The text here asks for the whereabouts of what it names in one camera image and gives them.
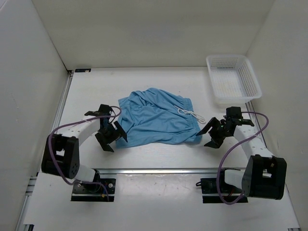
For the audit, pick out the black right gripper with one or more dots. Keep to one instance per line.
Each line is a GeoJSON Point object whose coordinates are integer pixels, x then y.
{"type": "Point", "coordinates": [214, 122]}

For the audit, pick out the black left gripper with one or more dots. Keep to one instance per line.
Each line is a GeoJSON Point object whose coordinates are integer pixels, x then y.
{"type": "Point", "coordinates": [116, 134]}

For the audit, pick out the light blue shorts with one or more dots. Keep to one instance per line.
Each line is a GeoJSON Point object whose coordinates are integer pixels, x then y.
{"type": "Point", "coordinates": [157, 116]}

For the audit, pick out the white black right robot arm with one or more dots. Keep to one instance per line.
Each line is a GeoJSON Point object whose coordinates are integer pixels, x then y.
{"type": "Point", "coordinates": [264, 175]}

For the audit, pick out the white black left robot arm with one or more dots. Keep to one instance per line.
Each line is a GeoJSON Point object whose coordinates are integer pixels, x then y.
{"type": "Point", "coordinates": [62, 156]}

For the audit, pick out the white plastic mesh basket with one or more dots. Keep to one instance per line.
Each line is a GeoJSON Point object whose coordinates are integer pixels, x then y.
{"type": "Point", "coordinates": [233, 79]}

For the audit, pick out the dark label sticker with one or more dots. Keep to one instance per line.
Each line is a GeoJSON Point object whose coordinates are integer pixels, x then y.
{"type": "Point", "coordinates": [82, 70]}

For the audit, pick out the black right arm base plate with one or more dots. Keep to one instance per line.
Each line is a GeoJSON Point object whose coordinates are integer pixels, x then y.
{"type": "Point", "coordinates": [209, 191]}

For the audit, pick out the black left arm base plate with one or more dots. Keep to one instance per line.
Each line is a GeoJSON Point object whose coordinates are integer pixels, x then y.
{"type": "Point", "coordinates": [95, 193]}

